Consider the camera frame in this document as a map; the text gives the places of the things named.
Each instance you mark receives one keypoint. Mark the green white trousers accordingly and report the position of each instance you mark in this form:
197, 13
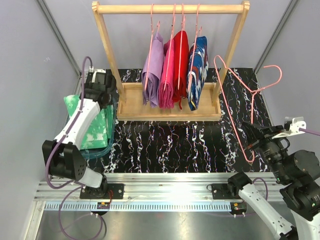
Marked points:
100, 130

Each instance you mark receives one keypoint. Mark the pink wire hanger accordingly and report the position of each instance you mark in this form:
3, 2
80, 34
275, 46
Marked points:
253, 94

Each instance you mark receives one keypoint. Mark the pink folded trousers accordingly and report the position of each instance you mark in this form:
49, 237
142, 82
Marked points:
165, 90

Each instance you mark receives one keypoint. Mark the pink hanger with red trousers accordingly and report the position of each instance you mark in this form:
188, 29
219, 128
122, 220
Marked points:
182, 25

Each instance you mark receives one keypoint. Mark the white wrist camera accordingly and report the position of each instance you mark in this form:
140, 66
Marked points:
96, 76
293, 126

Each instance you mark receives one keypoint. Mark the pink hanger with lilac trousers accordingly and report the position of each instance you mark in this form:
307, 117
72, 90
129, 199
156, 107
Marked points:
150, 45

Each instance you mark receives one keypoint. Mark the wooden clothes rack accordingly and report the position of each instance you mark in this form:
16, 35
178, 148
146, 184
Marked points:
130, 105

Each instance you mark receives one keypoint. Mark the transparent blue plastic bin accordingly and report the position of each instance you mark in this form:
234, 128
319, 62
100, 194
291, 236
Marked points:
100, 152

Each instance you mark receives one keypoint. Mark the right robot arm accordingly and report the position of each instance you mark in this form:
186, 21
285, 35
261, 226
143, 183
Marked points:
297, 172

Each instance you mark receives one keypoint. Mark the blue patterned folded trousers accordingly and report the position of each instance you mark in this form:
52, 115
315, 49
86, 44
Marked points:
197, 72

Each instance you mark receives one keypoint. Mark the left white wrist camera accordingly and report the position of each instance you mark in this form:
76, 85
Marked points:
96, 76

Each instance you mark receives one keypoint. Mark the pink hanger with blue trousers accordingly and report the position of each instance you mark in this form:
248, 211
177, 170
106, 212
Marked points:
197, 32

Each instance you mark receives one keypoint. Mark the lilac folded trousers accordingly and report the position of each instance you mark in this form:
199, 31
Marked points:
152, 69

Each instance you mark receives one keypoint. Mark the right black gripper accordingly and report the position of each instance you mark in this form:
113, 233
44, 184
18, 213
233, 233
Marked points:
256, 139

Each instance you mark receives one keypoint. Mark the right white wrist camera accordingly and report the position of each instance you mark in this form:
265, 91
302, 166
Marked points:
293, 126

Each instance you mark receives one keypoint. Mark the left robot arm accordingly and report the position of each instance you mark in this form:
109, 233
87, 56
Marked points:
62, 156

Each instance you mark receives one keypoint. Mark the black marble pattern mat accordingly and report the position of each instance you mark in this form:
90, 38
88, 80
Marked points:
190, 147

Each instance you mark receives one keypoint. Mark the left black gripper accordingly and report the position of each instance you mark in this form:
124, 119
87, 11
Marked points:
110, 81

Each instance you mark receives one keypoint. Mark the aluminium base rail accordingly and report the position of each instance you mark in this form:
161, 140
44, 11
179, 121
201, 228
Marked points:
144, 192

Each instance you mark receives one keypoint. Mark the red folded trousers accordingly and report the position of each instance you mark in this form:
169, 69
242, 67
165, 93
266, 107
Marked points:
182, 92

